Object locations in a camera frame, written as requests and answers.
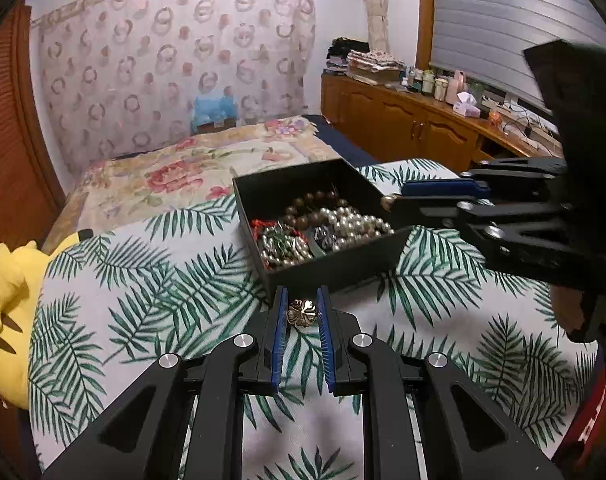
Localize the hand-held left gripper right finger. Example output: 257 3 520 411
315 285 566 480

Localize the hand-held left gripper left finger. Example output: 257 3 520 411
40 285 290 480

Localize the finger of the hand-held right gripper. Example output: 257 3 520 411
394 197 606 286
402 156 568 201

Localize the gold flower brooch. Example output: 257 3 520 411
288 298 318 329

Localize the black cardboard box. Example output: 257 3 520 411
231 158 414 297

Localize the white pearl necklace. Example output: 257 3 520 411
260 205 395 267

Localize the red beaded bracelet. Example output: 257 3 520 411
250 217 284 241

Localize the brown wooden bead bracelet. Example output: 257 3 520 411
283 189 351 226

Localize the pink tissue box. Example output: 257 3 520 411
452 92 482 119

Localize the wooden cabinet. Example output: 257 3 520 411
320 72 566 173

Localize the group of cosmetic bottles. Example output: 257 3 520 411
400 65 484 103

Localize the dark blue bedsheet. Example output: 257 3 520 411
303 115 381 167

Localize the palm leaf print blanket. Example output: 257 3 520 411
28 157 601 480

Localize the stack of folded clothes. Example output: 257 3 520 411
327 36 408 83

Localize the grey window blind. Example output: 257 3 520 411
429 0 606 111

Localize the beige lace curtain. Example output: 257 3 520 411
359 0 390 53

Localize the red plastic object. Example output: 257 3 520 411
553 375 606 461

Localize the floral bedspread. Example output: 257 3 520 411
43 115 351 253

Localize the blue plastic bag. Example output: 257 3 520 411
190 94 239 135

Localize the yellow plush toy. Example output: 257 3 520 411
0 230 94 411

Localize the ring patterned curtain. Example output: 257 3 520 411
30 0 318 176

